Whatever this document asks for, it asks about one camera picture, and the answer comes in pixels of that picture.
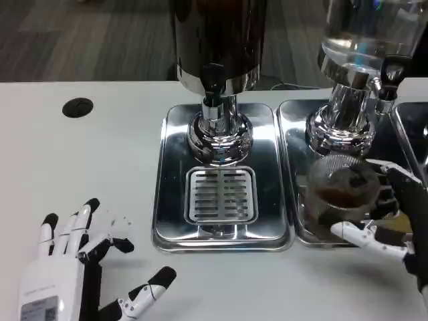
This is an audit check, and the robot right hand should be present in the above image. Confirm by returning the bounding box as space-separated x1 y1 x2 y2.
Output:
330 158 428 304

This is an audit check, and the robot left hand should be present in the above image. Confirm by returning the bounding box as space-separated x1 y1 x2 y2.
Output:
18 197 177 321

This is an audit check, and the clear ribbed glass cup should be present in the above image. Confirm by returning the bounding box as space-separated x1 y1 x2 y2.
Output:
306 156 383 232

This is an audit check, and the steel drip tray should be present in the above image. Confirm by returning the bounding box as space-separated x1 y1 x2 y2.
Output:
391 102 428 188
276 98 419 247
150 103 291 253

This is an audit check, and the clear drink dispenser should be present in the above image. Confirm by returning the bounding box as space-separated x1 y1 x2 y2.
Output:
306 0 425 157

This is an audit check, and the black tap lever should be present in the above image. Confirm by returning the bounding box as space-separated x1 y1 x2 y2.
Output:
380 56 413 101
199 63 225 101

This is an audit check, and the black round counter grommet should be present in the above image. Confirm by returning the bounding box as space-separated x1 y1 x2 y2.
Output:
62 97 94 118

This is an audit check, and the bright steel drip grid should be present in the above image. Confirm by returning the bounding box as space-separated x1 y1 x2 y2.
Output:
184 166 257 224

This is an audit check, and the dark drink dispenser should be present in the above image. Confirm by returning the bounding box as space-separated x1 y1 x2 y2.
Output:
169 0 268 167

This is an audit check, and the thin white cable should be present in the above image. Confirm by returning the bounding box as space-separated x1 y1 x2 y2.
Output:
270 81 319 91

